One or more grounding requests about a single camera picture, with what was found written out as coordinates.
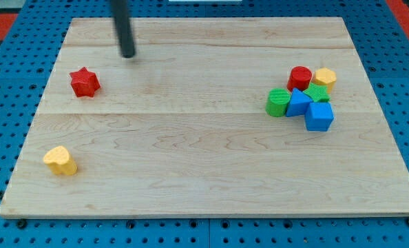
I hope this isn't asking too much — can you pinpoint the green cylinder block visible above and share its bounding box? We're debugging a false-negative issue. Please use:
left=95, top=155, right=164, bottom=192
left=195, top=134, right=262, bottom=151
left=265, top=88, right=291, bottom=117

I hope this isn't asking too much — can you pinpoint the yellow heart block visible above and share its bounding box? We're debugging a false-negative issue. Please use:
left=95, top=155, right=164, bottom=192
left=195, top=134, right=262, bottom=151
left=43, top=145, right=78, bottom=176

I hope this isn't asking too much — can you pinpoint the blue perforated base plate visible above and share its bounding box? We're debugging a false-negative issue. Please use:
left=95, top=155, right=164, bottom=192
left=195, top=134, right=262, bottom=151
left=0, top=0, right=409, bottom=247

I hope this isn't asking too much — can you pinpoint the blue cube block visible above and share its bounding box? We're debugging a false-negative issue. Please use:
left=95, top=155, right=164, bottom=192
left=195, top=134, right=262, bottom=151
left=304, top=102, right=335, bottom=132

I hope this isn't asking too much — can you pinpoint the blue triangle block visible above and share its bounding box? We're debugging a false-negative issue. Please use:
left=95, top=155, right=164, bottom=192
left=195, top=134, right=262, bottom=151
left=286, top=88, right=313, bottom=117

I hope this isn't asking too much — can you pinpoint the red star block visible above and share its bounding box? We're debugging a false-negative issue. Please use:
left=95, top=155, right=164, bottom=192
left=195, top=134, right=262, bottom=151
left=70, top=67, right=101, bottom=97

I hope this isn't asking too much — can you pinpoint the yellow hexagon block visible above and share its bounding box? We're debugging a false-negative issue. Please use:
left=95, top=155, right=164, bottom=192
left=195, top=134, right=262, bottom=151
left=313, top=68, right=337, bottom=93

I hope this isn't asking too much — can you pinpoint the green star block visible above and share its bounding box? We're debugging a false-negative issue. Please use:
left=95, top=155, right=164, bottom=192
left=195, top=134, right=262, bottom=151
left=303, top=83, right=331, bottom=103

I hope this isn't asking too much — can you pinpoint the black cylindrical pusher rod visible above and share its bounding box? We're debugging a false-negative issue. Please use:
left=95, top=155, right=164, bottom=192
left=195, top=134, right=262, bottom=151
left=110, top=0, right=136, bottom=59

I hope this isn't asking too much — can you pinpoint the wooden board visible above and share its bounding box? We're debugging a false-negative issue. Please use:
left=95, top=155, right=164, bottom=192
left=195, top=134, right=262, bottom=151
left=0, top=17, right=409, bottom=219

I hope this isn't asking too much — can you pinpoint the red cylinder block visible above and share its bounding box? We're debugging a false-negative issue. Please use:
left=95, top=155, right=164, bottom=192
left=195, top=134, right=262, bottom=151
left=286, top=66, right=313, bottom=92

